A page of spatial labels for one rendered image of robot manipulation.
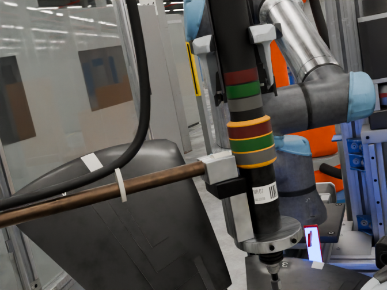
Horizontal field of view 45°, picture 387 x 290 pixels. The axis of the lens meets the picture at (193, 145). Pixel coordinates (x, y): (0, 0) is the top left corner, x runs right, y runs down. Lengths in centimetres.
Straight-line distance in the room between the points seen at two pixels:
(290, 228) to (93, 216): 21
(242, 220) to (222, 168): 6
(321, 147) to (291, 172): 321
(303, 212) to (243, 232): 77
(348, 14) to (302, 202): 50
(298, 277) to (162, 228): 28
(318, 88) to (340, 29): 62
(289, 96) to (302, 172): 52
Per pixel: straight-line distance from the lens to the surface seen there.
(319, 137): 440
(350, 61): 133
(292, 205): 124
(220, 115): 112
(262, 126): 45
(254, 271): 75
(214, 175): 44
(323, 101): 73
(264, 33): 44
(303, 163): 122
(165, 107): 519
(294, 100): 72
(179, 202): 54
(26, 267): 126
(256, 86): 45
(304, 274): 74
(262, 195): 47
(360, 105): 75
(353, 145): 135
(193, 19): 102
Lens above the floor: 153
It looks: 11 degrees down
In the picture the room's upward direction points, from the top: 11 degrees counter-clockwise
